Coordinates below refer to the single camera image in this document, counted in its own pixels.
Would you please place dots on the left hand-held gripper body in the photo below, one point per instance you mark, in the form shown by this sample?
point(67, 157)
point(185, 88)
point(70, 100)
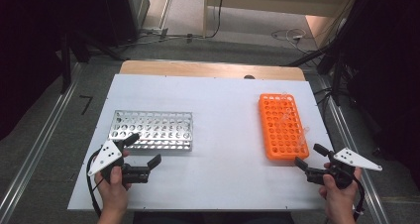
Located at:
point(106, 156)

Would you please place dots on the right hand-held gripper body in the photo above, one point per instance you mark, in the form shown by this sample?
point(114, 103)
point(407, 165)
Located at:
point(343, 174)

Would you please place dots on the metal test tube rack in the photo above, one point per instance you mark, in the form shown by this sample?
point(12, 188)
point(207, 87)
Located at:
point(155, 125)

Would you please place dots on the orange plastic test tube rack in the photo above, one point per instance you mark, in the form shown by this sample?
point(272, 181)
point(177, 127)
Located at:
point(279, 141)

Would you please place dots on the person's right hand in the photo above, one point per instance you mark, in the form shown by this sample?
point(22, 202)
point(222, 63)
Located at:
point(340, 201)

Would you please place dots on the person's left hand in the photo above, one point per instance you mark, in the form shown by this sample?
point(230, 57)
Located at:
point(112, 194)

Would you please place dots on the black metal stand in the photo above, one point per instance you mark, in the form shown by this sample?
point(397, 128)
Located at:
point(66, 68)
point(336, 82)

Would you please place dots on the white board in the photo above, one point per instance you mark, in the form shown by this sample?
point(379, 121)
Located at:
point(214, 118)

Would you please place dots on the person's dark clothing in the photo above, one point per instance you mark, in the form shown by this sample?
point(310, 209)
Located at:
point(214, 219)

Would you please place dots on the wooden table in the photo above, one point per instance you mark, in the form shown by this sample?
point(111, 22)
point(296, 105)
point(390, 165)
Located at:
point(198, 68)

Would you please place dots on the dark round table grommet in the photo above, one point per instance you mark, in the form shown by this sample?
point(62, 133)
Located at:
point(249, 77)

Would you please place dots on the black curtain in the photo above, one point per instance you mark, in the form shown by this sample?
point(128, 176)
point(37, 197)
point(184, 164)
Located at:
point(29, 52)
point(389, 68)

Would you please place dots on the dark cabinet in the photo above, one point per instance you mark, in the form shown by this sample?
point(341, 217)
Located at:
point(122, 16)

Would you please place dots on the beige wooden shelf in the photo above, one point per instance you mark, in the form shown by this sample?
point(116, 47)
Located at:
point(277, 2)

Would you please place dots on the aluminium floor rail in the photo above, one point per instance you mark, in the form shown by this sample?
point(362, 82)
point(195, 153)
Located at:
point(346, 141)
point(36, 141)

